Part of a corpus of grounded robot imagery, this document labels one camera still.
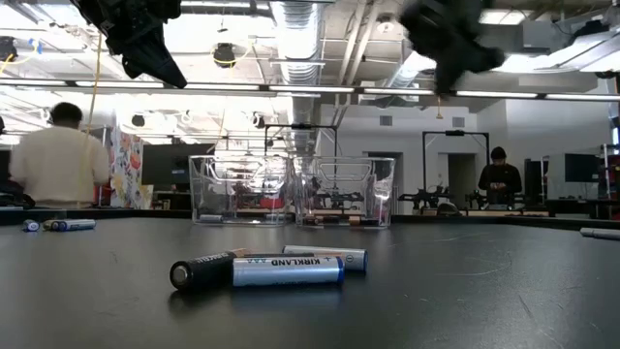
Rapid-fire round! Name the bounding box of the black monitor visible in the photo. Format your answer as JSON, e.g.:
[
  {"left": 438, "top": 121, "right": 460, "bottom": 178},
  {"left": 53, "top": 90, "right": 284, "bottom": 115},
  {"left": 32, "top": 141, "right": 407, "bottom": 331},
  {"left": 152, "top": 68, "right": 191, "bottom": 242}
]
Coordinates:
[
  {"left": 564, "top": 152, "right": 602, "bottom": 184},
  {"left": 141, "top": 143, "right": 214, "bottom": 193}
]

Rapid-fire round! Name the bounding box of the long overhead light bar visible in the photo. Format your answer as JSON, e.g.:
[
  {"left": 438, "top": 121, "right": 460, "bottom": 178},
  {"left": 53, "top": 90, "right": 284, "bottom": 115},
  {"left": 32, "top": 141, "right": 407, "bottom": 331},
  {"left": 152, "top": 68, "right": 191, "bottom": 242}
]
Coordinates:
[{"left": 0, "top": 77, "right": 620, "bottom": 103}]

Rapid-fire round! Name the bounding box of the black ceiling camera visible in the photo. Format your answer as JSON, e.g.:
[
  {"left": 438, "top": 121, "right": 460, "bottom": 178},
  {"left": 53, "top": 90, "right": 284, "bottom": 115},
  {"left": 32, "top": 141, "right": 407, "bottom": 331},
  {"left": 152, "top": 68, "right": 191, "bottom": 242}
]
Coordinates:
[{"left": 212, "top": 42, "right": 237, "bottom": 69}]

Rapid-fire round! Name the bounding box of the colourful floral banner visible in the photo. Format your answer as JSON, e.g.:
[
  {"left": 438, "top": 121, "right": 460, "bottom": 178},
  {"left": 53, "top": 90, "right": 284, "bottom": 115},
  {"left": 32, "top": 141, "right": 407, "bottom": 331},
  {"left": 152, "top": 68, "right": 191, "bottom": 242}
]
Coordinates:
[{"left": 109, "top": 123, "right": 146, "bottom": 209}]

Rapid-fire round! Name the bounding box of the person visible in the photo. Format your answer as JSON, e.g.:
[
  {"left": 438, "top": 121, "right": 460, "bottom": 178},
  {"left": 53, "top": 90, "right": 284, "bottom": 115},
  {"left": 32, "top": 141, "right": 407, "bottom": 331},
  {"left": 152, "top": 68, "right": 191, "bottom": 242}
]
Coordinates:
[
  {"left": 478, "top": 146, "right": 523, "bottom": 207},
  {"left": 8, "top": 101, "right": 111, "bottom": 209}
]

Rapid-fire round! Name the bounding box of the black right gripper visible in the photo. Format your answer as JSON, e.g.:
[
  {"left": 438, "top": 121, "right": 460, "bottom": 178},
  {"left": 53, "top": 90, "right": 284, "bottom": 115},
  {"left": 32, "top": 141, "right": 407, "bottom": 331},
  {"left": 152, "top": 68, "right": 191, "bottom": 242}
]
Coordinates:
[{"left": 399, "top": 0, "right": 508, "bottom": 97}]

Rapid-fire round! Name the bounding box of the black frame stand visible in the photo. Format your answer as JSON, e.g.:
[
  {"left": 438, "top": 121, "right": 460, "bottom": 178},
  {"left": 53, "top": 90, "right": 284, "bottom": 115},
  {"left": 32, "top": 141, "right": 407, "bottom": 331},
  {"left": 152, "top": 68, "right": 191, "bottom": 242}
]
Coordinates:
[{"left": 421, "top": 129, "right": 490, "bottom": 205}]

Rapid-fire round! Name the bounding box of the clear plastic bin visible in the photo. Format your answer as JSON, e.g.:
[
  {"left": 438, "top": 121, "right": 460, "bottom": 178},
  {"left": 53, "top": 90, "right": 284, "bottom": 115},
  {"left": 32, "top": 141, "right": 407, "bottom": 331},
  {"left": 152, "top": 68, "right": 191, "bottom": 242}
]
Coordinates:
[
  {"left": 290, "top": 155, "right": 396, "bottom": 230},
  {"left": 187, "top": 154, "right": 295, "bottom": 227}
]

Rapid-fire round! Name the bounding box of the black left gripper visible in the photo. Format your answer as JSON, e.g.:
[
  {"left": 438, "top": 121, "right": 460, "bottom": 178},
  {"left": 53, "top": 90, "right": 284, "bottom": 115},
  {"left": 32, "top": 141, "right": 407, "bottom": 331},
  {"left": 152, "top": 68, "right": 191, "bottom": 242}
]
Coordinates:
[{"left": 70, "top": 0, "right": 189, "bottom": 90}]

